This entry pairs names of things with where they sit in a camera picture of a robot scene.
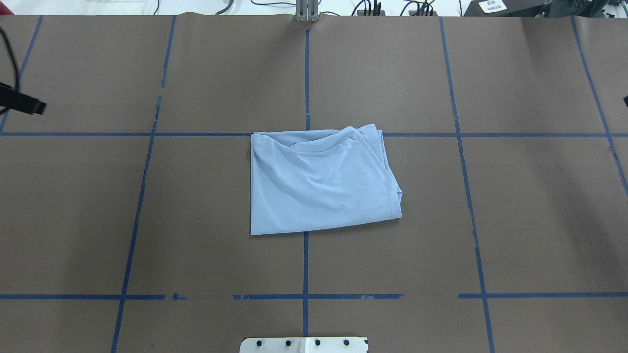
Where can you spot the light blue t-shirt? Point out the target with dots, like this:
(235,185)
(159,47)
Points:
(308,180)

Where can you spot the aluminium frame post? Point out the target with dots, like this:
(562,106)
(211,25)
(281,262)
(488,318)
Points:
(307,11)

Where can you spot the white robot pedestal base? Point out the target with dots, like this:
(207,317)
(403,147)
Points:
(350,344)

